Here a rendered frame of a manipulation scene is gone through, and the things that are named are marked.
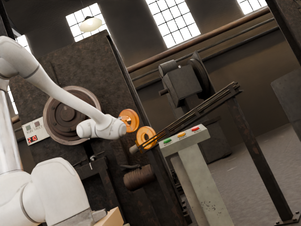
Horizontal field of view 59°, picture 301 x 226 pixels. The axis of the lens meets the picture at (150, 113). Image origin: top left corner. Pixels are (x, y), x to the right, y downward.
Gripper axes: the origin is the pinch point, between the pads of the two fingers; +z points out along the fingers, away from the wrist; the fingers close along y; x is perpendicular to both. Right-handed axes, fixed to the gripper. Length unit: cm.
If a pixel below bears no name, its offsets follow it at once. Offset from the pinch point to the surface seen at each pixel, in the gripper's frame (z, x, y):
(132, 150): 7.2, -20.6, -14.6
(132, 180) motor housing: -2.5, -39.0, -16.6
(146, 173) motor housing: 3.9, -38.6, -8.5
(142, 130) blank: 8.6, -11.0, 0.6
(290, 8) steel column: 412, 94, 95
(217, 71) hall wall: 669, 107, -160
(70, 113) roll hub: -7.7, 24.1, -41.8
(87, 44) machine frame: 31, 81, -33
